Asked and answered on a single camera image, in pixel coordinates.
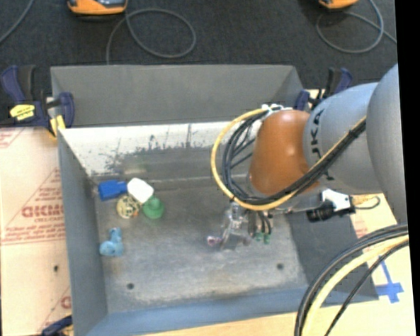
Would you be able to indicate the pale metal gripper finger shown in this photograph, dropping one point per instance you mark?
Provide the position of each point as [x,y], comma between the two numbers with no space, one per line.
[235,217]
[234,241]

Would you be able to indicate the small pink object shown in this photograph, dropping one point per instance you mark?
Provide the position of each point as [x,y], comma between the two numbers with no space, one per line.
[212,240]

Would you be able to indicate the grey metal bin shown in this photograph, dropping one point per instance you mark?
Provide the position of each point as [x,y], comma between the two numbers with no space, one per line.
[188,271]

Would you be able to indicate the green plastic toy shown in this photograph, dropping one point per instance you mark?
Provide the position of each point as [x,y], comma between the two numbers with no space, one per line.
[153,207]

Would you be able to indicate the white bottle cap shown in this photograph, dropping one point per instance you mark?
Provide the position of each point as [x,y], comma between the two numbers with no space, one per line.
[139,190]

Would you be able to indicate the round yellow patterned disc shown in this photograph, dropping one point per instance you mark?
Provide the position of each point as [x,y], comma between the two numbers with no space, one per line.
[126,206]

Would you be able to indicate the light blue toy animal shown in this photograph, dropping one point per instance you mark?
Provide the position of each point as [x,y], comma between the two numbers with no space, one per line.
[111,243]

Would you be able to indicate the blue box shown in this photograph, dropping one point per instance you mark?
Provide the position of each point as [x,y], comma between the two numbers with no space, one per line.
[109,189]

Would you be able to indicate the brown cardboard board, red print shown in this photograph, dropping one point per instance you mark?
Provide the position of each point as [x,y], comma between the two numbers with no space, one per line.
[32,245]

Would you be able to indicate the black cylinder on white bracket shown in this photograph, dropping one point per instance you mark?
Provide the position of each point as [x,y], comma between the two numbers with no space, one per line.
[322,213]

